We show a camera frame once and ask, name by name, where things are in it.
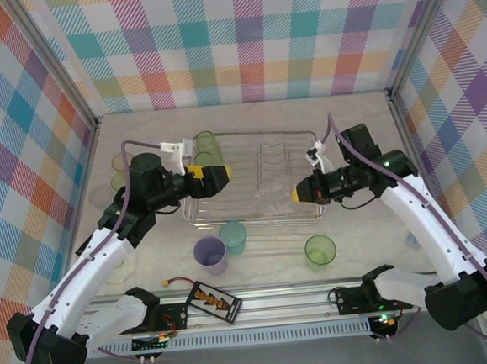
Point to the teal plastic cup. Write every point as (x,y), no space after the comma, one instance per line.
(233,237)

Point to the purple plastic cup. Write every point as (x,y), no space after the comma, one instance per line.
(210,256)

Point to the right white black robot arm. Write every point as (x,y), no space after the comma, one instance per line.
(432,226)

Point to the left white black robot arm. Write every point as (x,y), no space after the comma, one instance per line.
(86,270)

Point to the amber plastic cup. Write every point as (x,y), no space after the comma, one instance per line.
(119,162)

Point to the frosted clear plastic cup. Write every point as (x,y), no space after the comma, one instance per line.
(101,196)

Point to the white round disc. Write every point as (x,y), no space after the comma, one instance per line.
(126,272)

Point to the black power distribution board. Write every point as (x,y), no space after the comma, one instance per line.
(212,300)

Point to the small electronics board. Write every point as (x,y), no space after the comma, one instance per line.
(150,342)
(386,320)

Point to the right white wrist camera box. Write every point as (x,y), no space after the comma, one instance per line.
(319,159)

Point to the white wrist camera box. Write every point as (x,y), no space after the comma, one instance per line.
(319,159)
(173,147)

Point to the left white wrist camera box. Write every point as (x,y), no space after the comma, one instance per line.
(173,147)

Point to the aluminium mounting rail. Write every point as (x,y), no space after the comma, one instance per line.
(287,303)

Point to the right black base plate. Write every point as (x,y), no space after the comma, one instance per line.
(350,302)

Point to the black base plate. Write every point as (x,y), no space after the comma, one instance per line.
(173,312)
(350,302)

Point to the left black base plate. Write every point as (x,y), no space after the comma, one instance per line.
(173,312)

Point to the aluminium frame post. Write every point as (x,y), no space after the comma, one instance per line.
(56,64)
(420,29)

